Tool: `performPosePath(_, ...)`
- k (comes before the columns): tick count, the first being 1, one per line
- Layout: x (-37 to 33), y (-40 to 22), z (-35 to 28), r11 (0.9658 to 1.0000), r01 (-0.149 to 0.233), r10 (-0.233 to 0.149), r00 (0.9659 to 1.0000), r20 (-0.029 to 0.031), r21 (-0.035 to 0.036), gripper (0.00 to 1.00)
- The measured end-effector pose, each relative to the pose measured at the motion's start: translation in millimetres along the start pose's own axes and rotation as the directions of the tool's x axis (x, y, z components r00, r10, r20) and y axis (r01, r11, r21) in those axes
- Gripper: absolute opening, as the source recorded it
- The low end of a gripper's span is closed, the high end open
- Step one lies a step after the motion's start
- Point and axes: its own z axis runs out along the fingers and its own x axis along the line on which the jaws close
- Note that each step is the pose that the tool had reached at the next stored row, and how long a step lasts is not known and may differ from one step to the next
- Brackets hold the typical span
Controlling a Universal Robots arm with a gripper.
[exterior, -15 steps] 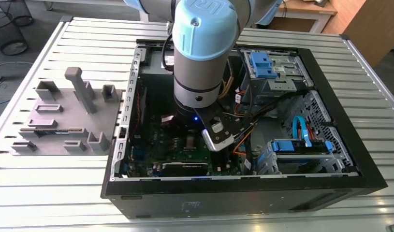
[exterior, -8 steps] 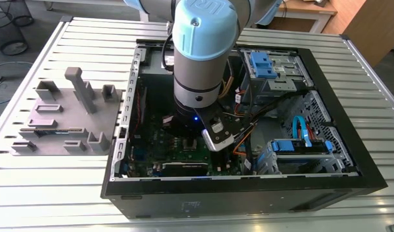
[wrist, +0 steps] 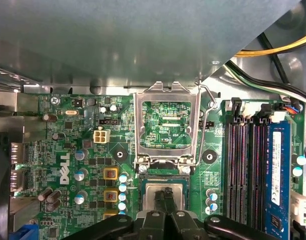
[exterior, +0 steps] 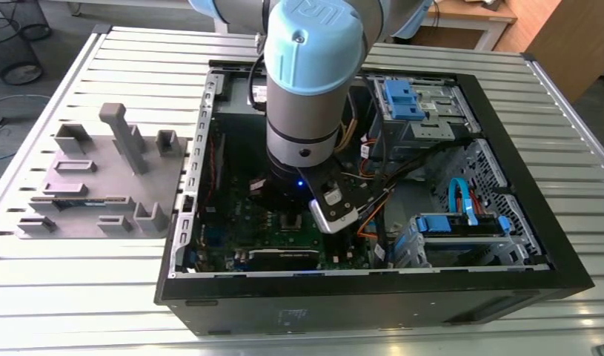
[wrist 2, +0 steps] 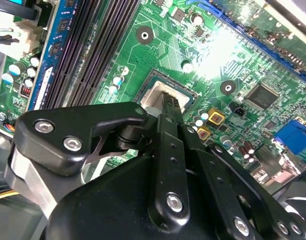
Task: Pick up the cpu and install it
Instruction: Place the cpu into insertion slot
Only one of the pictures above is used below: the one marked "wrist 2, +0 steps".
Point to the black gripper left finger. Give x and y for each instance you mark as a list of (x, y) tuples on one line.
[(55, 125)]

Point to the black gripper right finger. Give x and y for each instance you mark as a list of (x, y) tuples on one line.
[(218, 180)]

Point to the silver CPU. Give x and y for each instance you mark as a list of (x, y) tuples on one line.
[(155, 93)]

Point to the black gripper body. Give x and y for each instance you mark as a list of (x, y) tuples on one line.
[(105, 210)]

